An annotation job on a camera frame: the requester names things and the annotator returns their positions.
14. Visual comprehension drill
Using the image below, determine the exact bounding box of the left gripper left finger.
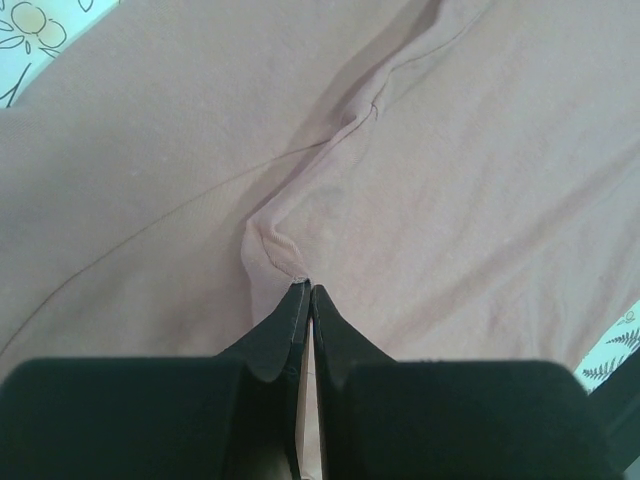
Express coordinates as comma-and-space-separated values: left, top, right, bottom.
1, 282, 311, 479

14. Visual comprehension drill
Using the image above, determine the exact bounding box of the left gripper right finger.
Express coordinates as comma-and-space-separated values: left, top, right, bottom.
311, 286, 620, 479

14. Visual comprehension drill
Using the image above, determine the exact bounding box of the pink t shirt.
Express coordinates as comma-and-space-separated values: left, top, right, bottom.
0, 0, 640, 480

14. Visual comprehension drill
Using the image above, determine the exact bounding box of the floral table mat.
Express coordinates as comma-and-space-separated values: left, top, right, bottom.
1, 1, 639, 371

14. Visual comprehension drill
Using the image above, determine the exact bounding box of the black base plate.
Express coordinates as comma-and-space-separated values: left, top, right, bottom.
579, 350, 639, 479

